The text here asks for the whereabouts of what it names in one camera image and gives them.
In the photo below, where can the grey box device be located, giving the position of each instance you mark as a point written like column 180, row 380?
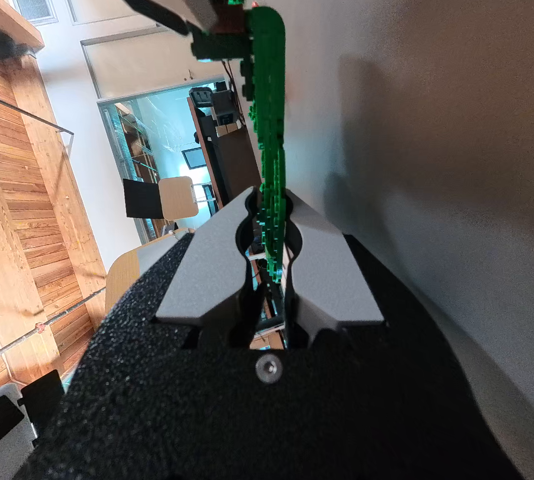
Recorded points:
column 223, row 109

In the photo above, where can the white wall vent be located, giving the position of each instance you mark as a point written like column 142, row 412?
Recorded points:
column 33, row 4

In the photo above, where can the grey desk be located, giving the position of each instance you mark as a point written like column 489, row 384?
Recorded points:
column 396, row 113

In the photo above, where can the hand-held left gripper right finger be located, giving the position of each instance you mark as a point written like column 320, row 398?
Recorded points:
column 333, row 280

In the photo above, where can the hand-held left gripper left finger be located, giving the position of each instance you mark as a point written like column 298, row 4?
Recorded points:
column 204, row 275

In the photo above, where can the dark brown wooden desk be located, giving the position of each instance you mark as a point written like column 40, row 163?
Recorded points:
column 237, row 163

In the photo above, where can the green brick leaf build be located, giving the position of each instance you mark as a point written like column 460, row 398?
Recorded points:
column 271, row 113

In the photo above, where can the small dark framed screen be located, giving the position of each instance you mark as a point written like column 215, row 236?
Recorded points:
column 194, row 158

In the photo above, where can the wooden book stand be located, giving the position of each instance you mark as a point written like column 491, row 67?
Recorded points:
column 121, row 280

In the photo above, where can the tan board with black panel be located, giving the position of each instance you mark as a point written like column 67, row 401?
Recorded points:
column 177, row 196

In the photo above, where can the black metal stand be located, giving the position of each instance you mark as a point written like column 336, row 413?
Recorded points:
column 41, row 396

